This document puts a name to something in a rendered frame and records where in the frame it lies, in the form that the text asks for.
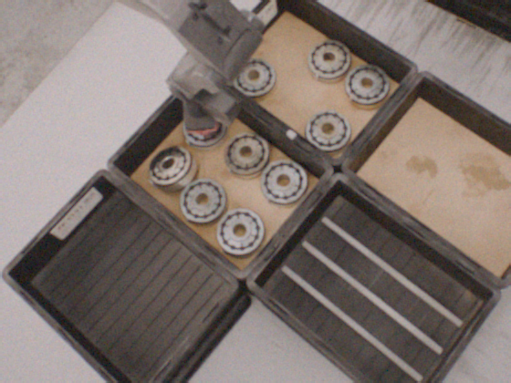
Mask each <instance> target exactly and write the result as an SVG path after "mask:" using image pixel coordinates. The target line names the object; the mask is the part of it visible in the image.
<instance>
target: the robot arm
mask: <svg viewBox="0 0 511 383"><path fill-rule="evenodd" d="M115 1H117V2H119V3H122V4H124V5H126V6H128V7H129V8H130V9H132V10H135V11H137V12H139V13H141V14H143V15H145V16H148V17H150V18H152V19H154V21H156V22H157V23H160V24H162V25H163V26H165V27H166V28H168V29H169V31H170V32H172V34H173V35H174V36H175V37H176V39H177V40H178V41H179V42H180V43H181V44H182V47H184V48H185V49H186V50H187V52H186V53H185V54H184V55H182V57H181V59H180V61H179V62H178V64H177V65H176V66H175V68H174V69H173V70H172V73H170V75H169V76H168V77H167V78H166V79H165V80H164V81H165V83H166V85H167V86H168V87H167V89H169V91H171V93H172V94H173V95H174V96H176V97H177V98H178V99H179V100H181V101H183V115H184V125H185V130H186V132H187V133H197V134H199V135H207V134H208V133H210V132H211V131H215V130H217V124H216V121H215V119H217V120H219V121H220V122H223V124H225V126H227V127H228V126H230V125H231V124H232V122H233V121H234V120H235V119H236V118H237V117H238V115H239V113H240V111H241V108H242V106H243V102H241V101H240V100H238V99H237V98H233V96H232V95H230V94H229V93H227V92H226V91H224V90H222V89H221V88H223V86H224V85H227V86H232V85H233V83H234V81H235V80H236V79H237V78H238V77H239V75H240V74H241V72H242V70H243V69H244V67H245V65H246V64H247V62H249V61H250V60H251V58H252V56H253V54H254V53H255V52H256V51H257V49H258V48H259V47H260V44H261V43H263V41H264V37H263V36H261V34H260V33H261V31H263V30H264V28H265V27H266V25H265V23H264V22H263V21H261V20H260V18H259V17H258V16H257V15H255V14H254V13H253V12H251V11H248V10H247V9H241V10H239V9H238V8H237V7H236V5H234V4H233V3H232V2H231V1H230V0H115Z"/></svg>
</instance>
